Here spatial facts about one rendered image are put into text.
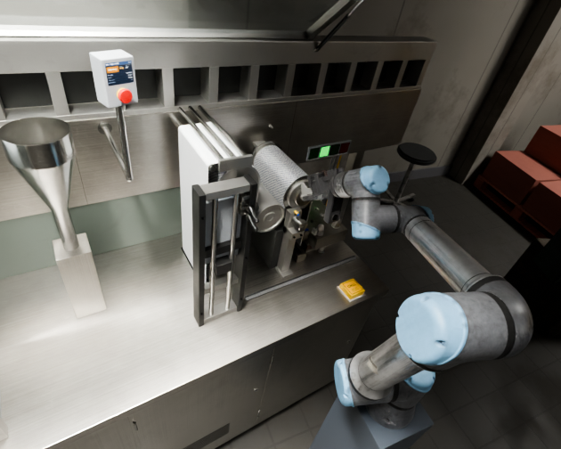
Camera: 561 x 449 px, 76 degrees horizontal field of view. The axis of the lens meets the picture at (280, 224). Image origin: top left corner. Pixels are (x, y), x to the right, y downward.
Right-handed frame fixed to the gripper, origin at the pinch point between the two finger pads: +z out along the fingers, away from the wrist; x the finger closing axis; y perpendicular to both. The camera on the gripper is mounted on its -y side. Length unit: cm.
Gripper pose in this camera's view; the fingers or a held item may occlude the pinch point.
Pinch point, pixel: (305, 198)
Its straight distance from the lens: 122.9
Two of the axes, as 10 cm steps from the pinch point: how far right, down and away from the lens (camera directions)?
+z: -4.9, 0.2, 8.7
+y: -2.2, -9.7, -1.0
